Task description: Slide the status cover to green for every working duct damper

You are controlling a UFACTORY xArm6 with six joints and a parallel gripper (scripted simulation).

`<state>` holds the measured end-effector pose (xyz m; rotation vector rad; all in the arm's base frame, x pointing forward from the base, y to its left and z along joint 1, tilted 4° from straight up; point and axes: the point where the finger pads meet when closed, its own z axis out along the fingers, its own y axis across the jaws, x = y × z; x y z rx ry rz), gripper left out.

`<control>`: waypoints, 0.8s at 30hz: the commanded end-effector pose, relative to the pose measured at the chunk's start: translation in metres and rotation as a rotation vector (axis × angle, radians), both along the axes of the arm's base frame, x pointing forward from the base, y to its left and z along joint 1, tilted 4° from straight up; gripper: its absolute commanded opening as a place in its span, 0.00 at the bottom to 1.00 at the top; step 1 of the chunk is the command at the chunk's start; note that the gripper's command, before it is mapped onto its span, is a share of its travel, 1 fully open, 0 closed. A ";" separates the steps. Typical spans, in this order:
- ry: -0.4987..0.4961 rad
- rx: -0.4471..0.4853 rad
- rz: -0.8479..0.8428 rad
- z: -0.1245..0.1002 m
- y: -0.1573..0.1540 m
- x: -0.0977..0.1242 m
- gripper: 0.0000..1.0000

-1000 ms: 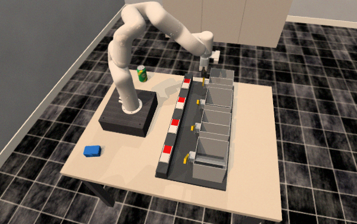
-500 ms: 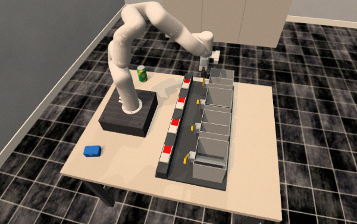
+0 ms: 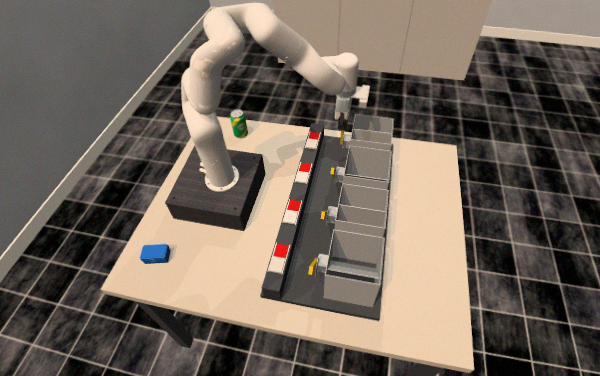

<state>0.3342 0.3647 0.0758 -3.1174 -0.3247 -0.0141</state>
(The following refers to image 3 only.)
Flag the green and yellow drink can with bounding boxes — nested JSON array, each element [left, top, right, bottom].
[[230, 110, 248, 138]]

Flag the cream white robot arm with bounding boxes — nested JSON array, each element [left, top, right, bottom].
[[181, 3, 370, 192]]

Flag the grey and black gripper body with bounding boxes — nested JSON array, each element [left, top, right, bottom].
[[335, 95, 352, 121]]

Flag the small blue box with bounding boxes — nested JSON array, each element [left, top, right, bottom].
[[140, 244, 171, 264]]

